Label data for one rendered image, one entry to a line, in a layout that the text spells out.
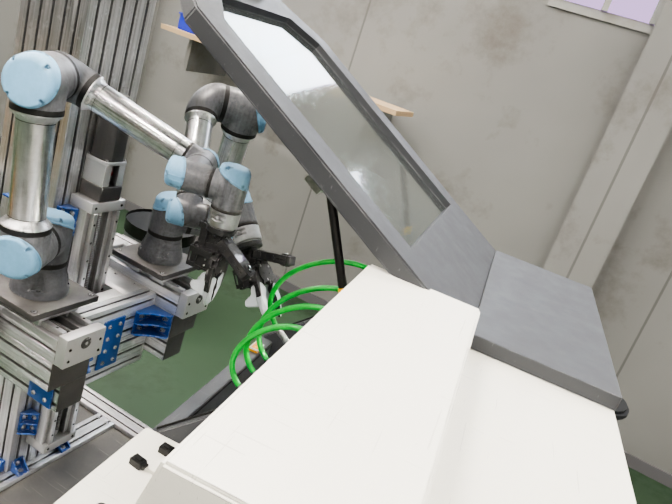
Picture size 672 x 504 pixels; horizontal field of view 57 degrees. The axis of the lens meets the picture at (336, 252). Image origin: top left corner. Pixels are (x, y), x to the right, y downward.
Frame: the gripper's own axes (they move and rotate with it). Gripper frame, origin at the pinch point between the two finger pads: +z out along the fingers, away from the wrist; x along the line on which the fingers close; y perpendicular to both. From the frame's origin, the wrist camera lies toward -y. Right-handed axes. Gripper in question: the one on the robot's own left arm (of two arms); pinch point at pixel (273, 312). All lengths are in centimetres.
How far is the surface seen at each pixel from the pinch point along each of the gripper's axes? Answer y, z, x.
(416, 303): -51, 12, 43
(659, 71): -140, -89, -229
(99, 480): 20, 27, 48
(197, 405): 22.4, 18.0, 10.8
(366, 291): -45, 9, 48
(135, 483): 16, 30, 44
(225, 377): 23.1, 12.4, -5.1
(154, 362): 151, -13, -128
